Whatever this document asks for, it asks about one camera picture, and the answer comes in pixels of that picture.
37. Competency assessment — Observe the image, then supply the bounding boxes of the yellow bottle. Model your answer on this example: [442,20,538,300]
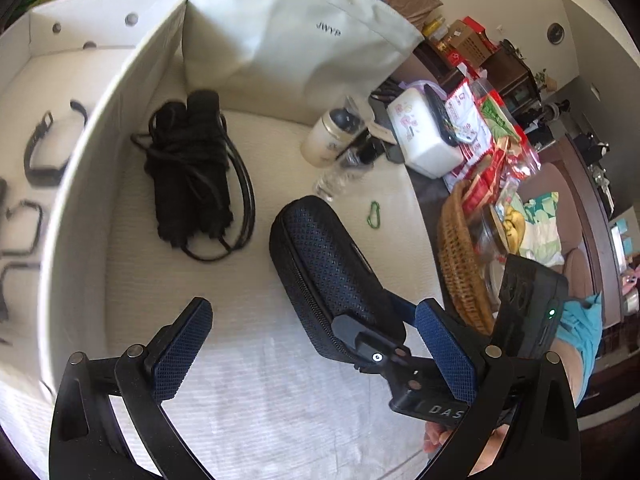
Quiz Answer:
[422,15,446,41]

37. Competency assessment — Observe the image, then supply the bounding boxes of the black remote coloured buttons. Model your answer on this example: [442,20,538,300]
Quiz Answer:
[422,84,460,147]

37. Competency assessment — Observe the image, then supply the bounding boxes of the turquoise clothing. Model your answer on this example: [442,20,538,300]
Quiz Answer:
[552,292,603,361]

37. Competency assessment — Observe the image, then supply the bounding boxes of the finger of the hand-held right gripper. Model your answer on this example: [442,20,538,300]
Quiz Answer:
[372,287,418,323]
[331,312,426,386]

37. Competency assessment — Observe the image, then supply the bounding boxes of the dark wooden cabinet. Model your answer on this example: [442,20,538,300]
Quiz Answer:
[482,40,538,111]

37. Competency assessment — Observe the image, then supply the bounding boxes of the clear jar brown lid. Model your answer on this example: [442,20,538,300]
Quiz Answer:
[472,205,516,261]

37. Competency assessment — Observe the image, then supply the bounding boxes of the white and red snack bag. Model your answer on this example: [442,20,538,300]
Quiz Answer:
[442,77,493,181]

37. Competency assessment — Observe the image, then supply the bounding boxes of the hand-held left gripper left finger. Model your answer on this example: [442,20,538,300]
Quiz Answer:
[48,297,213,480]

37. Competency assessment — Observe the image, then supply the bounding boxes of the white tissue box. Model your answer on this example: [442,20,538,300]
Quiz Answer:
[386,87,465,178]

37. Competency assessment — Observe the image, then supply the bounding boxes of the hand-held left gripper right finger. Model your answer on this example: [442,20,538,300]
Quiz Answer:
[414,299,583,480]

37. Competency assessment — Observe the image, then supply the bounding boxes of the wicker basket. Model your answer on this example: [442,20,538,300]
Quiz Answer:
[437,180,506,336]

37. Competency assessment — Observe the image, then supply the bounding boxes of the person's right hand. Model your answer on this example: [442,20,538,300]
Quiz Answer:
[422,421,508,476]

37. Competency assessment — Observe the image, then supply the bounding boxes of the cardboard box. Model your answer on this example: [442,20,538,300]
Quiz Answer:
[447,17,501,66]

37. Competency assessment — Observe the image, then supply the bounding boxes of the small black printed box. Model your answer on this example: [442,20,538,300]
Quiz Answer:
[361,122,391,161]

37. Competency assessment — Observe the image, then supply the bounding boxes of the bunch of bananas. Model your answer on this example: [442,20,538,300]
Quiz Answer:
[500,205,531,256]

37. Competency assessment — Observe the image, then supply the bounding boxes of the white storage box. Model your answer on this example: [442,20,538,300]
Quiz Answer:
[0,0,201,401]

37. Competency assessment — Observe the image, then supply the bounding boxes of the cream bottle clear cap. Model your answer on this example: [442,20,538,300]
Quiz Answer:
[300,97,368,167]

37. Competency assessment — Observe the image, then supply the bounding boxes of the floral cushion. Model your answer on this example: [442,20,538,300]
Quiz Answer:
[520,192,566,268]

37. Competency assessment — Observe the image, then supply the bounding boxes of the black charger cable bundle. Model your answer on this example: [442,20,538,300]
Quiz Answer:
[131,89,257,262]

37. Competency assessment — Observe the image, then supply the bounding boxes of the black mesh pouch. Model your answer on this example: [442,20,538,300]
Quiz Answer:
[269,196,406,363]

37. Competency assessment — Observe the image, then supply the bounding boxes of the red snack packets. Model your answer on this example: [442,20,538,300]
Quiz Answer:
[495,135,543,188]

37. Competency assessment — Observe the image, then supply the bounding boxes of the clear perfume bottle black cap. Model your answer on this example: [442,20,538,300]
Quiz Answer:
[314,142,376,203]

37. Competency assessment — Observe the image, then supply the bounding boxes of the white fabric tote bag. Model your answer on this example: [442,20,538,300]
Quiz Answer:
[182,0,426,128]

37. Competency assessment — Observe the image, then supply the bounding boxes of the black printed lanyard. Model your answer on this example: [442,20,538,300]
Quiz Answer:
[0,175,46,321]

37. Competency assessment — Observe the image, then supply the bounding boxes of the white striped table cloth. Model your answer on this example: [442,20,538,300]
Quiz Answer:
[15,105,451,480]

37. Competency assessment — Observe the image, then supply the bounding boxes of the black smart band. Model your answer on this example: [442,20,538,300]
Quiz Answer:
[24,101,88,188]

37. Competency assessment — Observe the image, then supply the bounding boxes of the flat black remote control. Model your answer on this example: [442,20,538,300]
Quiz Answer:
[372,92,408,163]

